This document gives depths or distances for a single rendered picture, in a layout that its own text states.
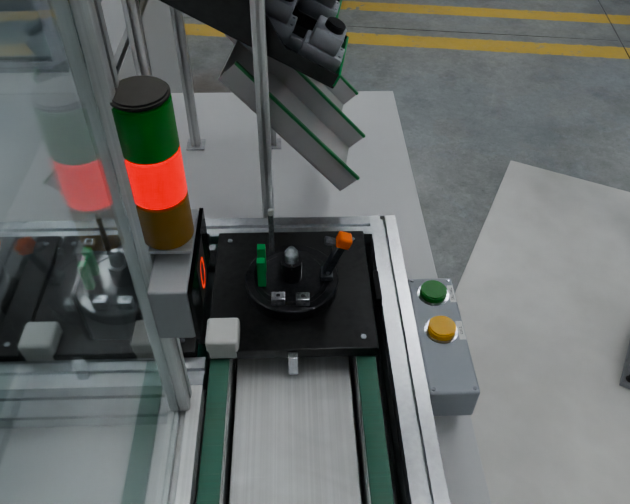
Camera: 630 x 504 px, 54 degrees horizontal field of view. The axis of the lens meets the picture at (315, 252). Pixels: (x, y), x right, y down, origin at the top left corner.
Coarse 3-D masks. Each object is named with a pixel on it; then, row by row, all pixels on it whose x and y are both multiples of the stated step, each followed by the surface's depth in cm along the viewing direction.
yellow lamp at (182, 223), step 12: (180, 204) 56; (144, 216) 56; (156, 216) 56; (168, 216) 56; (180, 216) 57; (144, 228) 57; (156, 228) 57; (168, 228) 57; (180, 228) 58; (192, 228) 60; (144, 240) 59; (156, 240) 58; (168, 240) 58; (180, 240) 59
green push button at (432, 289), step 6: (426, 282) 95; (432, 282) 95; (438, 282) 95; (426, 288) 94; (432, 288) 94; (438, 288) 94; (444, 288) 94; (420, 294) 95; (426, 294) 94; (432, 294) 94; (438, 294) 94; (444, 294) 94; (426, 300) 94; (432, 300) 93; (438, 300) 93
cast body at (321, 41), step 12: (324, 24) 91; (336, 24) 91; (312, 36) 91; (324, 36) 91; (336, 36) 91; (300, 48) 93; (312, 48) 92; (324, 48) 92; (336, 48) 92; (312, 60) 94; (324, 60) 93; (336, 60) 93
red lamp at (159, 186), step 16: (176, 160) 53; (128, 176) 54; (144, 176) 52; (160, 176) 53; (176, 176) 54; (144, 192) 54; (160, 192) 54; (176, 192) 55; (144, 208) 55; (160, 208) 55
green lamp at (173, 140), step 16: (112, 112) 49; (128, 112) 48; (144, 112) 48; (160, 112) 49; (128, 128) 49; (144, 128) 49; (160, 128) 50; (176, 128) 52; (128, 144) 50; (144, 144) 50; (160, 144) 51; (176, 144) 53; (128, 160) 52; (144, 160) 51; (160, 160) 52
